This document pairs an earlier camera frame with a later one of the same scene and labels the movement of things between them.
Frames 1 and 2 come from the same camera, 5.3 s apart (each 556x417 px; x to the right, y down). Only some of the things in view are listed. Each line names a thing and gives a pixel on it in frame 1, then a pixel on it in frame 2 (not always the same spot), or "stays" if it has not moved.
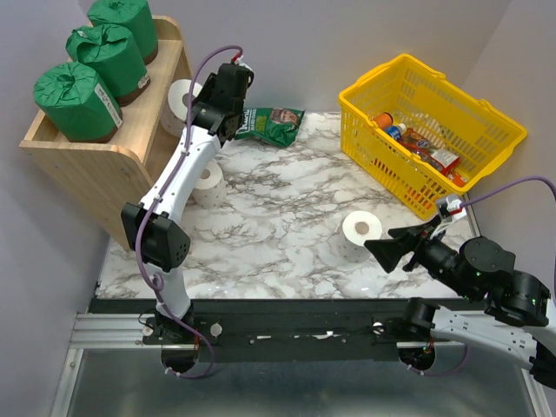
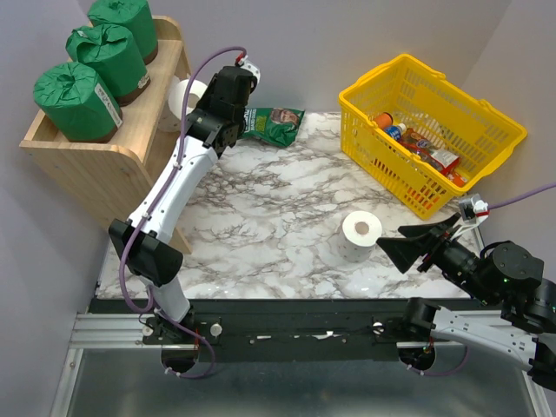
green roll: [133, 16] stays
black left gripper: [208, 86] stays
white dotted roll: [209, 190] → [170, 120]
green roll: [114, 56] stays
